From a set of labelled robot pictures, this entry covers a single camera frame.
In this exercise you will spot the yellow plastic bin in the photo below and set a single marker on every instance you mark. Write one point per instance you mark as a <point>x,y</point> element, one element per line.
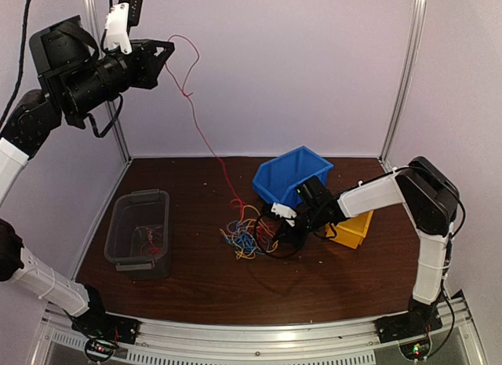
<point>350,233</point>

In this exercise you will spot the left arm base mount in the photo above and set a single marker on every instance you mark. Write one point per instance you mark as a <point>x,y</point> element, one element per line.
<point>109,327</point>

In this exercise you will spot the grey transparent plastic container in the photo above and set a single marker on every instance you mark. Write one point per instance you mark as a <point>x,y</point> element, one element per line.
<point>139,242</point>

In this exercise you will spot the aluminium front rail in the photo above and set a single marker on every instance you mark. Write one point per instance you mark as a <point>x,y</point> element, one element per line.
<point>353,341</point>

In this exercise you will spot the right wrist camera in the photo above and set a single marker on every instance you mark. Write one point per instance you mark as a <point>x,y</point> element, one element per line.
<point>284,212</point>

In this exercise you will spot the blue plastic bin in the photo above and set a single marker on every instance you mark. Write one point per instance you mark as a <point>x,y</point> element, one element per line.
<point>276,180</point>

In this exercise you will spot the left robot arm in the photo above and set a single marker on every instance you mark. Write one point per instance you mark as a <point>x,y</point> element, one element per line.
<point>74,79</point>

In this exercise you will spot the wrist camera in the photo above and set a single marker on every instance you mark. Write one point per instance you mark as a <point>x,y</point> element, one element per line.
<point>121,17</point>
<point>284,212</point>

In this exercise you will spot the left aluminium frame post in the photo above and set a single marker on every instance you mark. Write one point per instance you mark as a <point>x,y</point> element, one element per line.
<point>111,107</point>

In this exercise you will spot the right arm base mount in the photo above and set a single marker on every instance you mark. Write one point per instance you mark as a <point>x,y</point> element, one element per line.
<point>405,325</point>

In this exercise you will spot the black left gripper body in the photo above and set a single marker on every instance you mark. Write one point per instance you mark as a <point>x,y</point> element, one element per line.
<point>142,75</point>

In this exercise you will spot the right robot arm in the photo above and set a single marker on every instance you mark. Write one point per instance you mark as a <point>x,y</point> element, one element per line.
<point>432,202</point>

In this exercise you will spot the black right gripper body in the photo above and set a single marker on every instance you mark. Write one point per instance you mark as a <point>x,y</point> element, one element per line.
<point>300,239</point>

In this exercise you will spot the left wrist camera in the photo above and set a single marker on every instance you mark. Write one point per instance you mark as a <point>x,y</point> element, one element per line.
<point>121,17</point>

